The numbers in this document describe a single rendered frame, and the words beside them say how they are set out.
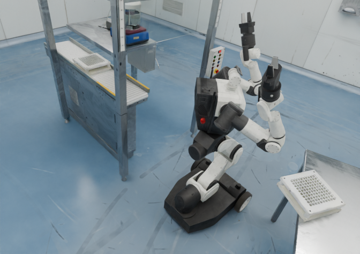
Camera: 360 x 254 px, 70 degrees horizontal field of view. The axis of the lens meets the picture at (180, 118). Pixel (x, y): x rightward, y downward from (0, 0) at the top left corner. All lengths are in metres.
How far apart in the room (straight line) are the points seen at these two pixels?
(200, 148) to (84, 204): 1.19
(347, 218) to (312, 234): 0.26
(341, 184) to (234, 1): 4.25
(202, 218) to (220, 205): 0.20
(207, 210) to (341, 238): 0.99
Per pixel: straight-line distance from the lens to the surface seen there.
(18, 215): 2.53
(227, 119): 1.39
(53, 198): 2.53
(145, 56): 1.96
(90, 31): 2.13
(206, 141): 1.69
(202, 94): 1.49
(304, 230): 1.54
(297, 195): 1.56
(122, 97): 1.89
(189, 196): 2.03
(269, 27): 5.29
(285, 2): 5.16
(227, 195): 2.33
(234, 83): 1.51
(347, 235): 1.65
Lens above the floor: 1.97
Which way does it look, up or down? 37 degrees down
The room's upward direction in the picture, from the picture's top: 8 degrees clockwise
